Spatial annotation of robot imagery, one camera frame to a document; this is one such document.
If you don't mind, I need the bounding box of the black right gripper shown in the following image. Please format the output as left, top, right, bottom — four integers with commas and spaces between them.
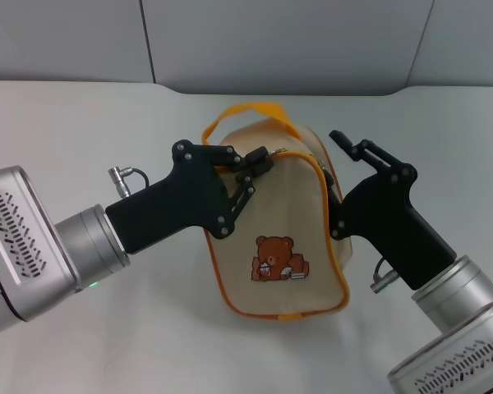
320, 130, 456, 291

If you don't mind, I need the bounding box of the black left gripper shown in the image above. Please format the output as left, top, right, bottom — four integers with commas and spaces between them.
105, 140, 274, 256

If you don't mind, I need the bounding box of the beige food bag orange trim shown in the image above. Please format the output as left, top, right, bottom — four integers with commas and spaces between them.
200, 101, 354, 324

